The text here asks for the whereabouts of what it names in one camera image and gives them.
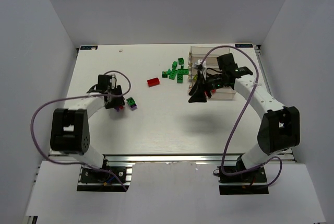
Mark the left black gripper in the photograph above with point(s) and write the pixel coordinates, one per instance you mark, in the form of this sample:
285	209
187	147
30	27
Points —
116	101

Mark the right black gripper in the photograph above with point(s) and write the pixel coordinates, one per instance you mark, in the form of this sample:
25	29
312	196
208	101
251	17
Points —
205	84

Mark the red long lego brick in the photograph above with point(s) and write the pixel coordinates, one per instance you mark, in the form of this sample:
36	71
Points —
153	82

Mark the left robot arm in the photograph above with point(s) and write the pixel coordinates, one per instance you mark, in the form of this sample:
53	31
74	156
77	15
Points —
70	134

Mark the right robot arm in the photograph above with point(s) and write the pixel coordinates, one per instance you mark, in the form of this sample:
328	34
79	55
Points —
280	125

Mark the green lego on purple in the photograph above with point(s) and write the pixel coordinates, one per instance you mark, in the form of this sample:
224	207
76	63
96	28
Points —
131	102

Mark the purple lego base brick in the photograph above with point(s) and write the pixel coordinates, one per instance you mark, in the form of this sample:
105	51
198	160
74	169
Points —
133	106

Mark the green lego brick lower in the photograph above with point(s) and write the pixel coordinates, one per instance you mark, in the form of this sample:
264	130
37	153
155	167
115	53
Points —
179	78

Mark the green flat lego plate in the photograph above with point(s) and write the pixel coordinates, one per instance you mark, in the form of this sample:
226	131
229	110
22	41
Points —
183	71

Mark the green long lego brick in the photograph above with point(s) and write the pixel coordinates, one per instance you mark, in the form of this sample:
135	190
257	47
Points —
173	74

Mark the green lego brick top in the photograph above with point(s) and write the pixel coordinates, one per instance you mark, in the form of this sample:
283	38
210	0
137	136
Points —
180	61

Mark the green lego brick small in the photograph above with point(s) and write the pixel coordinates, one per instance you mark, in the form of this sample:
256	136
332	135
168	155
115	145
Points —
174	65

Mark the green lego brick left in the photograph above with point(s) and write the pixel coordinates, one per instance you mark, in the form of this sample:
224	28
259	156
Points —
165	74

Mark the clear compartment organizer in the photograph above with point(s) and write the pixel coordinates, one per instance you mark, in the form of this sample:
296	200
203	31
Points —
199	52

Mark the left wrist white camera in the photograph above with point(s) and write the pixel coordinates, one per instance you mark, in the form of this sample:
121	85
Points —
113	81

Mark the wrist white camera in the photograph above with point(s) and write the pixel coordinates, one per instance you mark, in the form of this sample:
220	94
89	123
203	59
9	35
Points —
201	66
113	81

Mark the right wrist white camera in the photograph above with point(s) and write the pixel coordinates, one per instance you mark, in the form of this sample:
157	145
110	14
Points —
201	66

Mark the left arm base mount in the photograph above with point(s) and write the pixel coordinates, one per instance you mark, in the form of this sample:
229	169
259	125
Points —
93	181

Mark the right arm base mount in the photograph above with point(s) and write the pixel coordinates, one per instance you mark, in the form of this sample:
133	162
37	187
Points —
252	183

